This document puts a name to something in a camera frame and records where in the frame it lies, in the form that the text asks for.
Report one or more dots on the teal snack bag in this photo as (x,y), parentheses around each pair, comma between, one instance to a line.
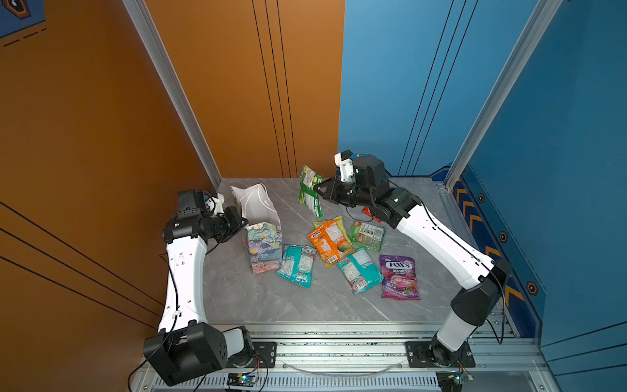
(360,271)
(297,264)

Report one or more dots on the green white snack bag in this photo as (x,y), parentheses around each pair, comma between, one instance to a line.
(366,235)

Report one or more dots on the small red snack packet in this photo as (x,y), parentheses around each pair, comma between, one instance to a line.
(367,212)

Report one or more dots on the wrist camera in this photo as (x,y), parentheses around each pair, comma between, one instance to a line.
(362,170)
(197,199)

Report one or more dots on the aluminium rail frame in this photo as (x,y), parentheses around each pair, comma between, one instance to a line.
(371,356)

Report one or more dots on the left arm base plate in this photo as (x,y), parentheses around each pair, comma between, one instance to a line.
(262,353)

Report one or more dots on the circuit board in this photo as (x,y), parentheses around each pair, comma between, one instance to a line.
(242,381)
(453,381)

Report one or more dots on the orange snack bag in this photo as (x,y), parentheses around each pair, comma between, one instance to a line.
(330,243)

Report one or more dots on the purple Fox's bag right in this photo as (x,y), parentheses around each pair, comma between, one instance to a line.
(399,278)

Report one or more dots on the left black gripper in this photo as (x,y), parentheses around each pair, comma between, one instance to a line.
(235,221)

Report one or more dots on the left circuit board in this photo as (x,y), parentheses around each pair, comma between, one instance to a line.
(242,381)

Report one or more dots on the right circuit board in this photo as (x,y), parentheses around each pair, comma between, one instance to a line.
(453,381)

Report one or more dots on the floral paper gift bag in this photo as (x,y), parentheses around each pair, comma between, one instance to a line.
(264,234)

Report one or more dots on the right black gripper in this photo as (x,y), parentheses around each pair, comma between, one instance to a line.
(335,184)

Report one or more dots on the green lime candy bag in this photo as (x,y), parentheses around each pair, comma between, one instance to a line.
(307,195)

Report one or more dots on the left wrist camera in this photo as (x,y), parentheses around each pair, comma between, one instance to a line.
(197,199)

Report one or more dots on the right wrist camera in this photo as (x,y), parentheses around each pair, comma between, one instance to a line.
(362,170)

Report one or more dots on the yellow green snack bag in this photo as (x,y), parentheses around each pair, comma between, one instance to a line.
(340,224)

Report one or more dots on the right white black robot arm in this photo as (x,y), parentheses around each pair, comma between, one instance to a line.
(483,281)

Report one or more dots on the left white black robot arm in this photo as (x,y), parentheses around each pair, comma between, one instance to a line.
(187,346)

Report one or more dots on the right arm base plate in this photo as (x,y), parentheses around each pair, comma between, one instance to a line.
(433,354)

